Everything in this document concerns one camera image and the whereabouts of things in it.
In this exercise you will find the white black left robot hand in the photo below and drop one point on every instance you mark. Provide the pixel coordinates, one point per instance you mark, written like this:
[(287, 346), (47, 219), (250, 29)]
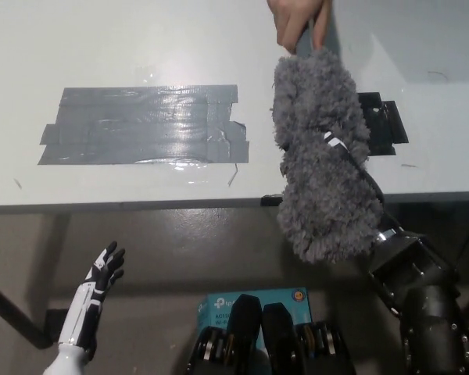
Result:
[(95, 285)]

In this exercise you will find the person's bare hand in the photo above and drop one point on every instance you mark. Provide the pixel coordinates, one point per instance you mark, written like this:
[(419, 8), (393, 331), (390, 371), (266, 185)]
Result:
[(293, 19)]

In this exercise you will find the grey fluffy duster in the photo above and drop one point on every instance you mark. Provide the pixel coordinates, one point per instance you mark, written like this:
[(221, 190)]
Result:
[(320, 187)]

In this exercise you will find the black floor plate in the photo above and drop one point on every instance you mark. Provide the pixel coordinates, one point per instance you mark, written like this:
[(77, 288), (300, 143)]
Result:
[(56, 324)]

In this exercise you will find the black metal table leg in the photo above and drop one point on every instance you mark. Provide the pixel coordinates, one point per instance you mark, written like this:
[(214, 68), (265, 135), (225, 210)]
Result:
[(11, 312)]

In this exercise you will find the teal router box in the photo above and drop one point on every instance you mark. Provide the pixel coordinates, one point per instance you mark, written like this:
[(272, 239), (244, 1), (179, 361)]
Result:
[(219, 310)]

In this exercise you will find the black table clamp bracket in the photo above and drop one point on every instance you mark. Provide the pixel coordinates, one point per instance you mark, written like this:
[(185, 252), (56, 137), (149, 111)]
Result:
[(387, 125)]

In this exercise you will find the grey duct tape patch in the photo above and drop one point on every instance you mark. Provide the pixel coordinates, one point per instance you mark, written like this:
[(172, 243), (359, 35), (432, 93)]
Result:
[(140, 125)]

